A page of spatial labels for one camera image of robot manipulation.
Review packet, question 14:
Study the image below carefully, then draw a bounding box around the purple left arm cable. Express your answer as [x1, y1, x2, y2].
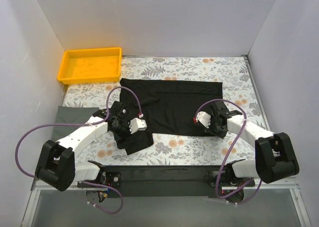
[14, 86, 145, 215]

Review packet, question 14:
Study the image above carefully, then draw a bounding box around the black t shirt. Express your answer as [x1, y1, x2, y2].
[115, 78, 223, 155]

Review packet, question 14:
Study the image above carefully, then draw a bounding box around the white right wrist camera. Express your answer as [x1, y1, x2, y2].
[193, 111, 211, 128]

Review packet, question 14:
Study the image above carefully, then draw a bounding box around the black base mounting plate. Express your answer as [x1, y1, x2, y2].
[77, 166, 256, 199]

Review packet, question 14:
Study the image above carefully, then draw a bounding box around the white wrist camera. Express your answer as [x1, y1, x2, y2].
[129, 118, 147, 134]
[193, 111, 211, 128]

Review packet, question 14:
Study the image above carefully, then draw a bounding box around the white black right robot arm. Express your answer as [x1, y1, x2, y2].
[194, 99, 300, 186]

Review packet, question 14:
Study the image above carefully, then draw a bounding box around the folded grey t shirt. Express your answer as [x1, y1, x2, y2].
[51, 106, 99, 141]

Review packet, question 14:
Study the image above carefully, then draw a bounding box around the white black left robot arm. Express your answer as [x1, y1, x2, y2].
[35, 101, 130, 191]

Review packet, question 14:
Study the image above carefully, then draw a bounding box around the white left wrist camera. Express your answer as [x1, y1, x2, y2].
[129, 118, 147, 134]

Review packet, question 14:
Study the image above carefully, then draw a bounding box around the yellow plastic tray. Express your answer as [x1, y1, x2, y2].
[57, 47, 122, 85]

